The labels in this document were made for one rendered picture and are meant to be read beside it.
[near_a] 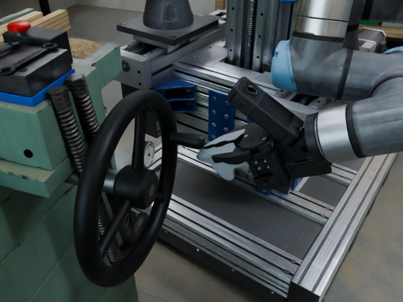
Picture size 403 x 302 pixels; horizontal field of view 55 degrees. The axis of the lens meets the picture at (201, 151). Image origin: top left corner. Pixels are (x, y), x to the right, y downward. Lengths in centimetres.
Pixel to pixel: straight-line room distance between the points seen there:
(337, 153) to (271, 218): 88
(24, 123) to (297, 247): 99
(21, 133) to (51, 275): 34
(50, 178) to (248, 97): 28
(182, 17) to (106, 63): 43
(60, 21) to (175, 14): 36
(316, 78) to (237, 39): 62
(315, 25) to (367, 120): 16
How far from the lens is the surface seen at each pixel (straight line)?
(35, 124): 51
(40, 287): 78
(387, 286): 159
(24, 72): 50
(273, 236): 133
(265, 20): 111
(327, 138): 52
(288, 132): 54
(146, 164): 90
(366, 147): 52
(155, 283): 146
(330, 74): 59
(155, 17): 117
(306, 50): 59
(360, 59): 60
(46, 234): 74
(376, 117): 51
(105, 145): 46
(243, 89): 54
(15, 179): 56
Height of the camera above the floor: 119
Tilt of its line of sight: 36 degrees down
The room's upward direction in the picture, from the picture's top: straight up
